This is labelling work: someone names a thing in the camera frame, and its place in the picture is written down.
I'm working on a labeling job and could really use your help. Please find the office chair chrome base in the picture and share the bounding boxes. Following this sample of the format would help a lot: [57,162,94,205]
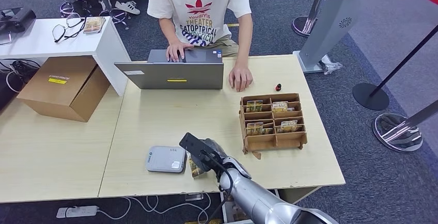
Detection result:
[59,0,131,30]

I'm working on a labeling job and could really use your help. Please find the black desk device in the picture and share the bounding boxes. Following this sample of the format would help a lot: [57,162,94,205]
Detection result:
[0,7,37,36]

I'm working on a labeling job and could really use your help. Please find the yellow floor tape strip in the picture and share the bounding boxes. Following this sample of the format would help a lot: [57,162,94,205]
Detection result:
[184,218,224,224]

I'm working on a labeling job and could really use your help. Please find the black cable bundle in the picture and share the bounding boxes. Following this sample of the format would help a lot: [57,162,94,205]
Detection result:
[0,58,42,94]

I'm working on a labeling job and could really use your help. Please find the clear plastic bag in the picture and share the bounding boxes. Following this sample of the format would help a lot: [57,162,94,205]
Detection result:
[319,54,343,76]

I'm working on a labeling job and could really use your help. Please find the black stanchion post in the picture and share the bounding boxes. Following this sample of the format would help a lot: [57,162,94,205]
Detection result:
[352,24,438,111]

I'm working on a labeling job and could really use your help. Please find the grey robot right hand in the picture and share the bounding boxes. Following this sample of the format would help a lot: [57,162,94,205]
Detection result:
[189,139,228,177]

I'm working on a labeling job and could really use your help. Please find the stack of printed cards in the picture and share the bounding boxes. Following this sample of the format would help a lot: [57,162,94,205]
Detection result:
[83,16,106,35]

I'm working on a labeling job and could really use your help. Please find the white power cable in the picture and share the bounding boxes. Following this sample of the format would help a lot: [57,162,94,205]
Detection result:
[96,193,212,224]

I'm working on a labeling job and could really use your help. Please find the grey standing kiosk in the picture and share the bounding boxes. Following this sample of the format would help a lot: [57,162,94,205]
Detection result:
[293,0,365,75]

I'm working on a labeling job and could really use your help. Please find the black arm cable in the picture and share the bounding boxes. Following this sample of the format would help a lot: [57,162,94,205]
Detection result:
[201,150,236,224]

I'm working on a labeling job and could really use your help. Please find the grey card reader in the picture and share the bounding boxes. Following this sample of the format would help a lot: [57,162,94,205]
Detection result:
[146,146,187,174]

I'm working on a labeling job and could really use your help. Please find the person's left hand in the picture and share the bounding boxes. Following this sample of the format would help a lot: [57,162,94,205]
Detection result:
[228,64,254,93]

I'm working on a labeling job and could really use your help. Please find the black frame glasses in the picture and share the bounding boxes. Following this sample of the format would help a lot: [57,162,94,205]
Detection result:
[51,12,87,44]

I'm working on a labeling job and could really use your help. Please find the white power strip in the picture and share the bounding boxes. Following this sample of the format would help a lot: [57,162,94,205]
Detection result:
[56,205,100,219]

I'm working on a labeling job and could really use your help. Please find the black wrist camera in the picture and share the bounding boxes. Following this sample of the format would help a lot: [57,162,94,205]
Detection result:
[178,132,215,164]

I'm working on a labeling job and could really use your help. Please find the autumn print ID card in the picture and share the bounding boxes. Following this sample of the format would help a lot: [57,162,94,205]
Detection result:
[189,157,208,179]

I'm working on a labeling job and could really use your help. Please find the brown cardboard box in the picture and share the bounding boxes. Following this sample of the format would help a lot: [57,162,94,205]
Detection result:
[16,56,111,123]

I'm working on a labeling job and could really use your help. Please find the white side table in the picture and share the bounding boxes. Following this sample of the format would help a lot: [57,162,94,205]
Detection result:
[0,16,132,97]

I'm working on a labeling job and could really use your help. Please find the person's right hand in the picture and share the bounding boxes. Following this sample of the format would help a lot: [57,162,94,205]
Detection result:
[166,41,195,63]

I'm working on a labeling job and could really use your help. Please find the grey laptop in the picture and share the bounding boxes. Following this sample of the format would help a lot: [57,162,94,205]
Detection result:
[114,49,225,90]

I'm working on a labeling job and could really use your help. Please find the wooden card holder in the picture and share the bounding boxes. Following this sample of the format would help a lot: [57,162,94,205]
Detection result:
[238,92,308,160]

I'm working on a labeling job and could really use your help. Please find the chrome stanchion post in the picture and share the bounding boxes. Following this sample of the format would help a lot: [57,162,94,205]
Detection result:
[372,100,438,153]
[291,0,333,38]

